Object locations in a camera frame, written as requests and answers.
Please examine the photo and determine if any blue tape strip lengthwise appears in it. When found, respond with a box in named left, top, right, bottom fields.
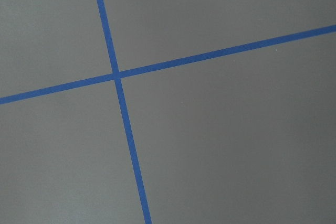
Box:
left=96, top=0, right=152, bottom=223

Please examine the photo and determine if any blue tape strip crosswise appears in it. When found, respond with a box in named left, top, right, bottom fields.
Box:
left=1, top=25, right=335, bottom=104

